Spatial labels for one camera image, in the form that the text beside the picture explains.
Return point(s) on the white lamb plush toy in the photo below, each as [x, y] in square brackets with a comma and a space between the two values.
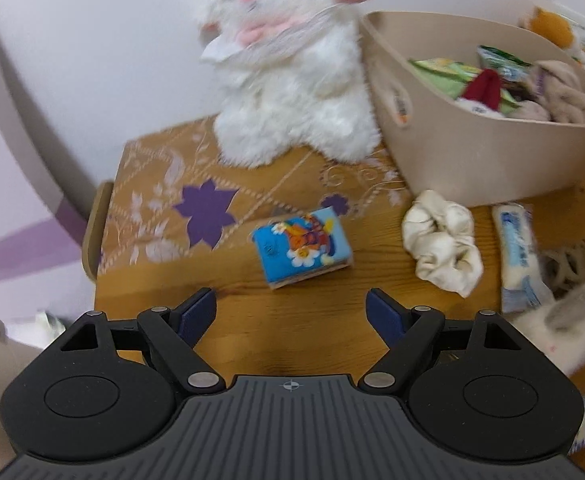
[292, 100]

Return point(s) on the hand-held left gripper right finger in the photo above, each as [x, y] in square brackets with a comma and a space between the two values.
[386, 317]

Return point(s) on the beige fuzzy scrunchie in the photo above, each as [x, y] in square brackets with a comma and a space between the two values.
[567, 90]

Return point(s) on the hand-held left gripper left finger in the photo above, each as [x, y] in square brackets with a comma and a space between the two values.
[196, 317]

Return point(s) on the beige plastic basket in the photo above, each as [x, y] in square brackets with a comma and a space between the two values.
[472, 160]

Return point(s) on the blue white patterned tissue pack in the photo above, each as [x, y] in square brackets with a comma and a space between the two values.
[517, 250]

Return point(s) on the wooden chair back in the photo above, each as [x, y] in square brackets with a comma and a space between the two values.
[95, 235]

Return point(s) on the blue cartoon tissue pack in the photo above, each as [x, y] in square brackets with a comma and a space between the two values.
[302, 245]

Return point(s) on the brown floral cloth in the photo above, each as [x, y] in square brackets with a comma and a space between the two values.
[172, 170]

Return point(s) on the white grey plush toy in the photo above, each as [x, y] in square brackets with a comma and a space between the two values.
[567, 330]

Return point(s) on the white green snack packet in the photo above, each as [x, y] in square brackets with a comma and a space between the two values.
[502, 57]

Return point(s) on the cream scrunchie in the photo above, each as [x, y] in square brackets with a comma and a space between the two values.
[442, 240]

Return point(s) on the wooden desk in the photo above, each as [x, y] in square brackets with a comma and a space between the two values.
[312, 320]

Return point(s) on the orange hamster plush toy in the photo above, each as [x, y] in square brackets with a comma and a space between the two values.
[552, 27]

